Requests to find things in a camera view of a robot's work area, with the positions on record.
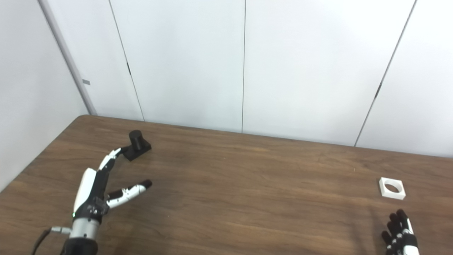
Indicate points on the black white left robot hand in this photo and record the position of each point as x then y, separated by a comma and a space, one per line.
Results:
88, 191

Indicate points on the grey wall corner trim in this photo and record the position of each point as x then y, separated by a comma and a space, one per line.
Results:
67, 56

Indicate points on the black peg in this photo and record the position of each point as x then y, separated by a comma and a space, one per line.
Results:
137, 145

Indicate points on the white square piece with hole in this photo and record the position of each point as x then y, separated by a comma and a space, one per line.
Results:
384, 189

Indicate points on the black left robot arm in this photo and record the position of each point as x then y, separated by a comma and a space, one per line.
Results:
83, 244

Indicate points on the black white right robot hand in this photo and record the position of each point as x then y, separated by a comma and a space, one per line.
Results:
401, 241

